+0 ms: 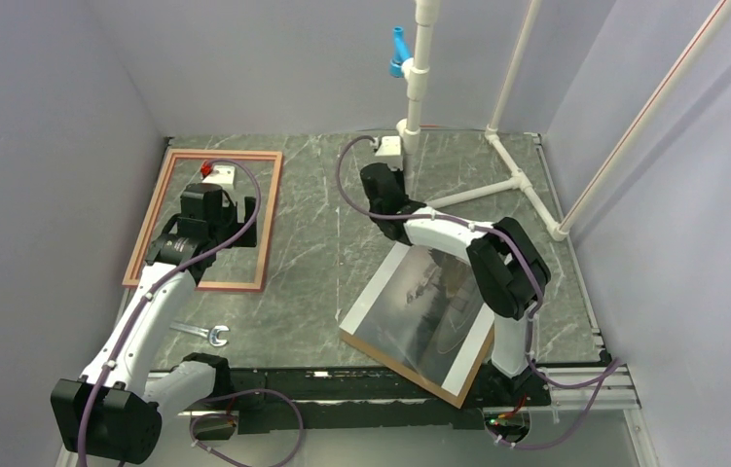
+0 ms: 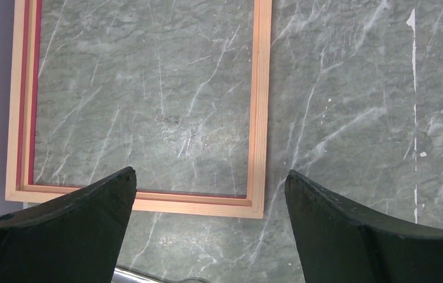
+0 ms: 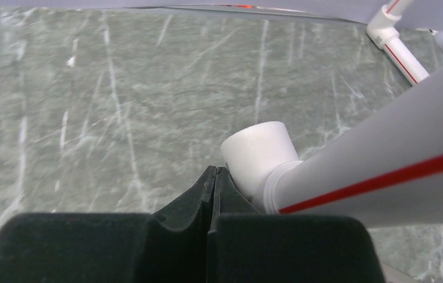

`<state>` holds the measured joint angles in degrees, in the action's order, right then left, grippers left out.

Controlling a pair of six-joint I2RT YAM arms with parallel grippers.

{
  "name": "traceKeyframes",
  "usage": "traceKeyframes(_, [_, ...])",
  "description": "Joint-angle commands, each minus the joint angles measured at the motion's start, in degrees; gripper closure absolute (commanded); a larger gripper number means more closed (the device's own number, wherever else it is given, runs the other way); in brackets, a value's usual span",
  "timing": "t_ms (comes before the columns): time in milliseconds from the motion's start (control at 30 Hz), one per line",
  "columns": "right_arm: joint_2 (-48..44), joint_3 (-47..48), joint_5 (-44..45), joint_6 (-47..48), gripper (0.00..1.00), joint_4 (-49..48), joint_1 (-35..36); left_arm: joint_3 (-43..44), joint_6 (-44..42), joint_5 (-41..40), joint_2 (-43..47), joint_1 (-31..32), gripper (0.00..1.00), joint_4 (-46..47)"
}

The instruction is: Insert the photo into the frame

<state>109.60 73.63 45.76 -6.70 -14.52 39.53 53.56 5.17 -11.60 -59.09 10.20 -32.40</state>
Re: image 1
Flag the red wooden picture frame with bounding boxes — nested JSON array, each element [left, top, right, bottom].
[[123, 148, 284, 293]]

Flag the white PVC pipe stand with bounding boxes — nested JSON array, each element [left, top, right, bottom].
[[395, 0, 731, 243]]

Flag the glossy photo with white borders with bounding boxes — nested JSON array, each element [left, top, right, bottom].
[[340, 243, 493, 383]]

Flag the brown cardboard backing board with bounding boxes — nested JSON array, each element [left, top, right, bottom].
[[340, 328, 493, 409]]

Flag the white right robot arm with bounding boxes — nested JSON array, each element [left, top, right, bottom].
[[360, 163, 551, 404]]

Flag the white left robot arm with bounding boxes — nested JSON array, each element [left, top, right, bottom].
[[51, 183, 259, 466]]

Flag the silver open-end wrench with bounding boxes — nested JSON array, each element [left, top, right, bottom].
[[169, 321, 230, 347]]

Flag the blue pipe fitting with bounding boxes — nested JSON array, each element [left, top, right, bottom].
[[389, 26, 413, 78]]

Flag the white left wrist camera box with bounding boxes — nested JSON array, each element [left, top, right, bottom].
[[200, 161, 237, 193]]

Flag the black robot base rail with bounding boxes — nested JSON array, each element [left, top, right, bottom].
[[101, 347, 614, 443]]

